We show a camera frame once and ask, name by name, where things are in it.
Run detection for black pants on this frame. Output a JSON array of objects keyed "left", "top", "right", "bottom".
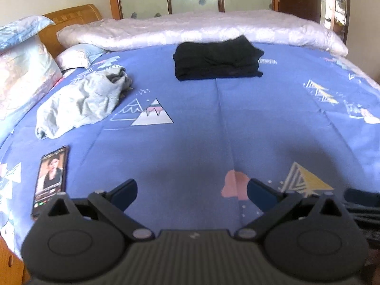
[{"left": 173, "top": 35, "right": 265, "bottom": 81}]

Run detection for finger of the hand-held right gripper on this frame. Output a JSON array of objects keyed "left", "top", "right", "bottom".
[{"left": 341, "top": 188, "right": 380, "bottom": 210}]

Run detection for white quilt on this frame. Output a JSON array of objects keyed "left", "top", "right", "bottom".
[{"left": 56, "top": 9, "right": 349, "bottom": 57}]

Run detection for grey garment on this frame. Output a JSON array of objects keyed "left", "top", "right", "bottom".
[{"left": 35, "top": 65, "right": 133, "bottom": 140}]

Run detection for smartphone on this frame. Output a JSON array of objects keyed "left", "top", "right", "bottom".
[{"left": 31, "top": 145, "right": 70, "bottom": 220}]

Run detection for dark framed mirror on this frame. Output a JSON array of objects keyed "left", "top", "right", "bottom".
[{"left": 322, "top": 0, "right": 351, "bottom": 43}]

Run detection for large pale printed pillow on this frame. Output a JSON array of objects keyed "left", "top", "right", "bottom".
[{"left": 0, "top": 34, "right": 63, "bottom": 121}]

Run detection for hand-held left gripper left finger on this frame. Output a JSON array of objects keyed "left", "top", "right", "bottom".
[{"left": 43, "top": 179, "right": 155, "bottom": 241}]

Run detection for small pale pillow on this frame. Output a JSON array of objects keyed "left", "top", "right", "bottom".
[{"left": 56, "top": 44, "right": 107, "bottom": 69}]

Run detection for blue printed bed sheet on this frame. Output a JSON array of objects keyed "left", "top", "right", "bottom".
[{"left": 0, "top": 43, "right": 380, "bottom": 244}]

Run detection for wooden headboard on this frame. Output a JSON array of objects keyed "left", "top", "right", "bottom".
[{"left": 42, "top": 4, "right": 104, "bottom": 59}]

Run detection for wooden bed frame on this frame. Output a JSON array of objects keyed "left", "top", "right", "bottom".
[{"left": 0, "top": 234, "right": 26, "bottom": 285}]

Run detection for blue printed pillow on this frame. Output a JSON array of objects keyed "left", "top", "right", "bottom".
[{"left": 0, "top": 15, "right": 55, "bottom": 54}]

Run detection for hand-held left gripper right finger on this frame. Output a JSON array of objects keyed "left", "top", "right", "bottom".
[{"left": 236, "top": 178, "right": 354, "bottom": 241}]

